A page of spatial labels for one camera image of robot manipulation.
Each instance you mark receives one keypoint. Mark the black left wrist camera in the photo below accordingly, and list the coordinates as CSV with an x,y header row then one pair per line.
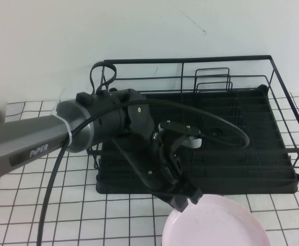
x,y
177,128

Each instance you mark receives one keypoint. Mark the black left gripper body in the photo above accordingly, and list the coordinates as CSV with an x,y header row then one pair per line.
x,y
152,166

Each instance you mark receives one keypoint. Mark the white black-checked tablecloth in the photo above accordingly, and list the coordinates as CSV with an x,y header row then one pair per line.
x,y
24,200

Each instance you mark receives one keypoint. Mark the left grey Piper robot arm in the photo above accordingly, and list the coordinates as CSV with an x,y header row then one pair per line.
x,y
24,143

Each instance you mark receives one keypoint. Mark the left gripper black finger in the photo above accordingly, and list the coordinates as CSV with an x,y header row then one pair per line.
x,y
195,196
179,204

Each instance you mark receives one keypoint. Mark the pink round plate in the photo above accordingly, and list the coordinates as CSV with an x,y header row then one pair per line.
x,y
216,225

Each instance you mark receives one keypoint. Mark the black plastic drip tray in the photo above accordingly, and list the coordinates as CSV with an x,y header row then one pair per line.
x,y
229,166

